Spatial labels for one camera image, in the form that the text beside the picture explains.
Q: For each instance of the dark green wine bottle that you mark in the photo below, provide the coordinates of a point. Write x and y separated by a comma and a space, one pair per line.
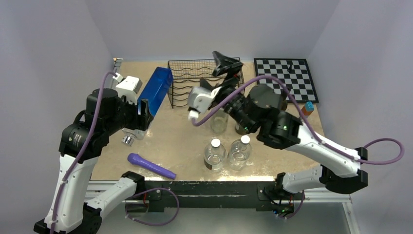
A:
284, 95

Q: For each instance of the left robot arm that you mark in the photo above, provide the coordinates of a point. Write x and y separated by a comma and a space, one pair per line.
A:
81, 145

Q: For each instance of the purple flashlight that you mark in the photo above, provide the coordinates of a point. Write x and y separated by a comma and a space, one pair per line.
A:
136, 159

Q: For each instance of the black wire wine rack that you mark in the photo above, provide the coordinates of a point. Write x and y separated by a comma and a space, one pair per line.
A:
187, 74

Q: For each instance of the olive green wine bottle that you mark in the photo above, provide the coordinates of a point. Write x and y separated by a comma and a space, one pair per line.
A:
240, 129

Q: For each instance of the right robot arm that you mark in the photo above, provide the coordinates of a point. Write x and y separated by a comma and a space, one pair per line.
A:
258, 109

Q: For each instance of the clear bottle white cap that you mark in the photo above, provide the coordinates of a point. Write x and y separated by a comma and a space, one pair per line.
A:
239, 153
214, 156

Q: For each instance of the blue square glass bottle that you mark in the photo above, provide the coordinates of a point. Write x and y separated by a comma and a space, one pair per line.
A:
155, 91

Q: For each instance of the black white chessboard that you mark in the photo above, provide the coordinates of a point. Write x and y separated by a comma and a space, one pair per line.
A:
299, 81

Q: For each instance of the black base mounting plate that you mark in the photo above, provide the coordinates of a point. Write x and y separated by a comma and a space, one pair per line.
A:
258, 195

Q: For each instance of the clear empty glass bottle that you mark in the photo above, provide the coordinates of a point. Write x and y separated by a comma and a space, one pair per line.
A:
219, 121

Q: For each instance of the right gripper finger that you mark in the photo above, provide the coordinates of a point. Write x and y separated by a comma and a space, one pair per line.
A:
208, 89
226, 65

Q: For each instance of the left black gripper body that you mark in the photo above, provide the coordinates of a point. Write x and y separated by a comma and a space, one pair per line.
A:
127, 114

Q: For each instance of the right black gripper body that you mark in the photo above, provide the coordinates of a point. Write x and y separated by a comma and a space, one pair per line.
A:
234, 109

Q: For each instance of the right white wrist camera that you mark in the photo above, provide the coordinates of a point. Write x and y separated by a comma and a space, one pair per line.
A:
199, 101

